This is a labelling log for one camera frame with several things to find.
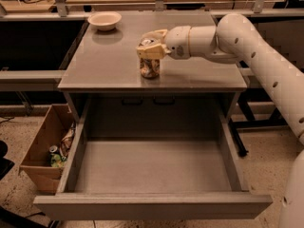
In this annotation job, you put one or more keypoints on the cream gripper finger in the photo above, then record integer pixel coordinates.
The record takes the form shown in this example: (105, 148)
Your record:
(157, 35)
(153, 51)

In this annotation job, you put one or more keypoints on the grey drawer cabinet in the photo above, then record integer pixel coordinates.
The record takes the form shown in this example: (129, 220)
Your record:
(104, 87)

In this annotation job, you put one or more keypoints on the cardboard box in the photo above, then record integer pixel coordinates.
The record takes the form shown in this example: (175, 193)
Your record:
(36, 163)

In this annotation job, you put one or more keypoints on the green can in box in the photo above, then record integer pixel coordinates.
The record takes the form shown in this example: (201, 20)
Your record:
(55, 158)

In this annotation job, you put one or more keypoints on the black object at left edge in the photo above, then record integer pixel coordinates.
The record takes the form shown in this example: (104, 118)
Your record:
(5, 164)

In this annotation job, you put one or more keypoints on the orange soda can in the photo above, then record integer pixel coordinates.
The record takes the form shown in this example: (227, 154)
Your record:
(149, 68)

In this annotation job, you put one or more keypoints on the open grey top drawer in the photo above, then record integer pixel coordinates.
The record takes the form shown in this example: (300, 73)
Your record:
(152, 158)

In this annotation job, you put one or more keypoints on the white bowl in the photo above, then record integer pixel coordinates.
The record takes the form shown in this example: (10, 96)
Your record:
(104, 21)

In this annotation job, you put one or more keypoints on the crumpled wrapper in box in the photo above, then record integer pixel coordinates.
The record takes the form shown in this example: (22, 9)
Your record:
(66, 141)

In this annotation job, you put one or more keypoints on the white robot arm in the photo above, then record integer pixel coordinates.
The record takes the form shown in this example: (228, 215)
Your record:
(235, 38)

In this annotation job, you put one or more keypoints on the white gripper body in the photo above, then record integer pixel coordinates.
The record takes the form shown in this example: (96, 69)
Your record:
(177, 42)

